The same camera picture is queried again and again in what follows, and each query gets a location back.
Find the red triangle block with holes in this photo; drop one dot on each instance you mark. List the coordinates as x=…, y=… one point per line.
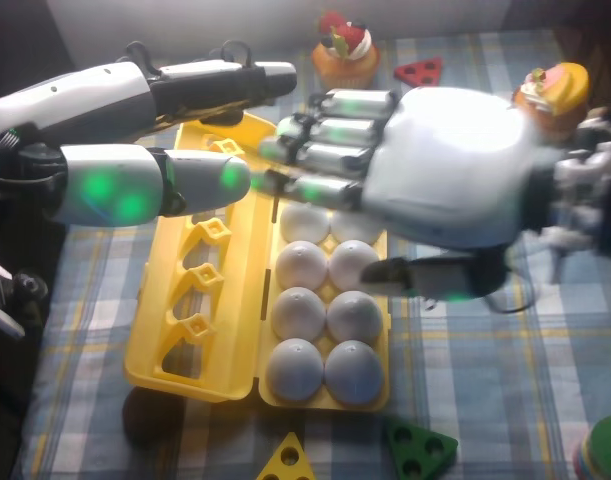
x=421, y=70

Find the yellow egg carton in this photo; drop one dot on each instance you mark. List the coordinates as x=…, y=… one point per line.
x=240, y=300

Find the yellow triangle block with holes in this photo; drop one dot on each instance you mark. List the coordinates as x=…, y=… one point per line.
x=287, y=462

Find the toy cupcake with strawberries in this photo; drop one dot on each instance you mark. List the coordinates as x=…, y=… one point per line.
x=345, y=62

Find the green triangle block with holes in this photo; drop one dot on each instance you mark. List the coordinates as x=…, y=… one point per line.
x=420, y=450

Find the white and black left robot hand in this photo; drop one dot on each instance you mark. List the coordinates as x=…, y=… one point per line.
x=95, y=95

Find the blue plaid tablecloth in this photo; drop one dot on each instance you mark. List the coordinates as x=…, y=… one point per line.
x=485, y=380

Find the toy cupcake with orange slice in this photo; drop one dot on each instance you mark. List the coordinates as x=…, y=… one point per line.
x=555, y=95

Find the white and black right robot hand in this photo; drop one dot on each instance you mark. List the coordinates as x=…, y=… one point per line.
x=450, y=165

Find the dark chocolate toy cookie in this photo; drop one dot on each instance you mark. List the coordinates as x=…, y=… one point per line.
x=150, y=417

